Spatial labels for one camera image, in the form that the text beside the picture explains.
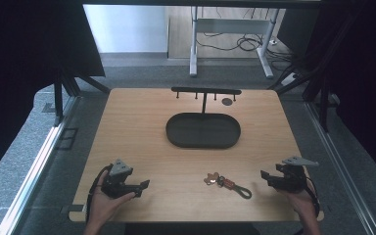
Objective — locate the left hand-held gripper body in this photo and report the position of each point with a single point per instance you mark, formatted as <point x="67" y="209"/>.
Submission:
<point x="119" y="178"/>

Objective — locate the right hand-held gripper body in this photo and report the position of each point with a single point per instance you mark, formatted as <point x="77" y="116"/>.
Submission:
<point x="292" y="178"/>

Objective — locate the black key rack with tray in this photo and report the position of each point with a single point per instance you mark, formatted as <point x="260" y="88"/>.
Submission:
<point x="203" y="130"/>

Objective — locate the person's right hand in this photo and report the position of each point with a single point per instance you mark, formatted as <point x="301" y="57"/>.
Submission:
<point x="302" y="202"/>

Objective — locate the person's left hand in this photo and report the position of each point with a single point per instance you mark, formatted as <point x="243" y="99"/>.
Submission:
<point x="106" y="205"/>

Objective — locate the dark round table cap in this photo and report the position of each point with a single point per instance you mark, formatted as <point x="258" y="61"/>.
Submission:
<point x="227" y="101"/>

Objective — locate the white power strip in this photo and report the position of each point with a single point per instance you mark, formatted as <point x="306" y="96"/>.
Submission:
<point x="289" y="79"/>

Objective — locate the black curtain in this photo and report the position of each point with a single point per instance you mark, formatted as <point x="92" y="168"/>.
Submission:
<point x="365" y="65"/>
<point x="23" y="65"/>

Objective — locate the aluminium rail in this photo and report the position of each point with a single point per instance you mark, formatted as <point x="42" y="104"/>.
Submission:
<point x="36" y="169"/>
<point x="342" y="173"/>

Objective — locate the black metal frame stand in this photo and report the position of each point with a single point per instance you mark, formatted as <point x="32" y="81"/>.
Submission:
<point x="323" y="98"/>
<point x="58" y="98"/>

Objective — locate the white desk frame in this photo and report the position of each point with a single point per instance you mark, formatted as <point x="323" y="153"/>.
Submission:
<point x="231" y="25"/>

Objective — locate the black overhead frame beam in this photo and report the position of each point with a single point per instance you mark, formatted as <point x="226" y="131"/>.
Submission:
<point x="202" y="3"/>

